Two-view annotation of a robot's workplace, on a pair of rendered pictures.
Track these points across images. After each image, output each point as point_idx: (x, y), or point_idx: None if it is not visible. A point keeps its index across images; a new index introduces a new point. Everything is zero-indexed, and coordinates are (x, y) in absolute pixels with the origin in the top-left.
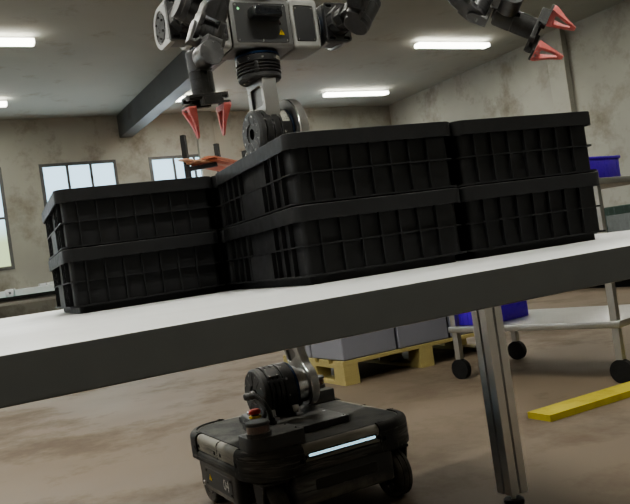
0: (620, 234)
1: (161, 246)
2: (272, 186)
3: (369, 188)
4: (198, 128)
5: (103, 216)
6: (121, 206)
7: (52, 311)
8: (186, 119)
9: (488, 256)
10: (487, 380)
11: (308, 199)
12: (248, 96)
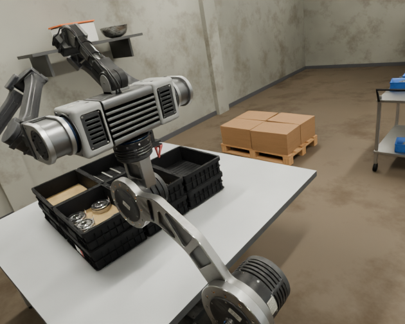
0: (33, 229)
1: None
2: (123, 163)
3: (103, 171)
4: (156, 153)
5: (173, 157)
6: (168, 157)
7: (261, 202)
8: (161, 148)
9: None
10: None
11: (116, 166)
12: (150, 162)
